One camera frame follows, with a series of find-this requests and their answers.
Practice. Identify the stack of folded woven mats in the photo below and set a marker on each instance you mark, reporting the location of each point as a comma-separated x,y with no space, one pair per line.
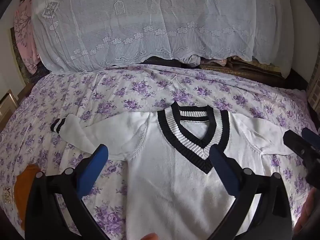
250,71

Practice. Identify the white sweater with black trim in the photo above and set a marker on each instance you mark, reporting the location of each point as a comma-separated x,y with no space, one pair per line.
170,175

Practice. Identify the pink floral pillow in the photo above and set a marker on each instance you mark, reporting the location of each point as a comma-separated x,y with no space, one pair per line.
25,30

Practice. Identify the white lace cover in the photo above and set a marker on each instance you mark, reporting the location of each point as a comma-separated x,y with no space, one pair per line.
150,20

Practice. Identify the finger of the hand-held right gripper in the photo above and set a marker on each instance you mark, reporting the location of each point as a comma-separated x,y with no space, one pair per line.
311,135
296,142

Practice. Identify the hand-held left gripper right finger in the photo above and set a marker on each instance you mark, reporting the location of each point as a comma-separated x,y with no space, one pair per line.
225,173

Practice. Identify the orange cloth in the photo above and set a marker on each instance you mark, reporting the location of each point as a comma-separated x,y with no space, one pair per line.
23,195

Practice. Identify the beige patterned cloth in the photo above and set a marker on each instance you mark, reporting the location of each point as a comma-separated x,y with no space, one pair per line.
8,195

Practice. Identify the brick pattern curtain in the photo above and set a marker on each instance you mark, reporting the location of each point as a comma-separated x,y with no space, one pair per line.
314,87

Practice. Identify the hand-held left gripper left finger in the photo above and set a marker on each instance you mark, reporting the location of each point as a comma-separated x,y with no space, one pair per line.
92,171

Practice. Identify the purple floral bedsheet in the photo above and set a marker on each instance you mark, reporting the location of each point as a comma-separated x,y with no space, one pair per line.
75,97

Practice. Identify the wooden frame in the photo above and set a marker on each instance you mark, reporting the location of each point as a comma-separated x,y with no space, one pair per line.
8,105

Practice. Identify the person's right hand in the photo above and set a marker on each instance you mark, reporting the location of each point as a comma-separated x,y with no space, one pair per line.
306,212

